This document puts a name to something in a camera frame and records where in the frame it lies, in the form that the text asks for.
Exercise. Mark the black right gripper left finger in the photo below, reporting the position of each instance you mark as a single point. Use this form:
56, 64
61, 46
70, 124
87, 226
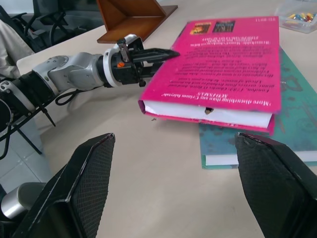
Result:
74, 198

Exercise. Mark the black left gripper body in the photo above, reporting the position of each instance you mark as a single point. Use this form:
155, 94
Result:
125, 74

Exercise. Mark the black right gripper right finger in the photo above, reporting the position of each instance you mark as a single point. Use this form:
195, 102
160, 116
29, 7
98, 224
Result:
277, 193

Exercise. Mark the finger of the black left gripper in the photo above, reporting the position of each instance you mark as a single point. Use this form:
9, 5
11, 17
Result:
149, 68
156, 55

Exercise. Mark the pink hardcover book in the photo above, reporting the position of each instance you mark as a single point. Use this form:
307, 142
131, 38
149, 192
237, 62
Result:
223, 69

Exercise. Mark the wooden bookshelf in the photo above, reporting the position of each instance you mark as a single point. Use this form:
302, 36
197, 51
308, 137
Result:
128, 10

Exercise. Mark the teal hardcover book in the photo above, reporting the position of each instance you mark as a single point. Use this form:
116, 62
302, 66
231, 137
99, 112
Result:
297, 104

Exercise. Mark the silver robot body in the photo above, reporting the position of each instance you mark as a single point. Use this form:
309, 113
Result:
17, 198

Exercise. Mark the black office chair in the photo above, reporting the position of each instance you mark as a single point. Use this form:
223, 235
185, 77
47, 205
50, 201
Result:
57, 22

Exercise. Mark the person in beige clothing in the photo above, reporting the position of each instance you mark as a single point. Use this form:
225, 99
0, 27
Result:
12, 47

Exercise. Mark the clear plastic box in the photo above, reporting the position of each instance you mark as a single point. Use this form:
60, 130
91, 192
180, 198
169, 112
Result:
297, 26

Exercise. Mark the colourful small pieces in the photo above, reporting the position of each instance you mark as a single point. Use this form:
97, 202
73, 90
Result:
301, 17

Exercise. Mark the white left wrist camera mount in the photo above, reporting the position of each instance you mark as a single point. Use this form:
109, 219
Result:
108, 74

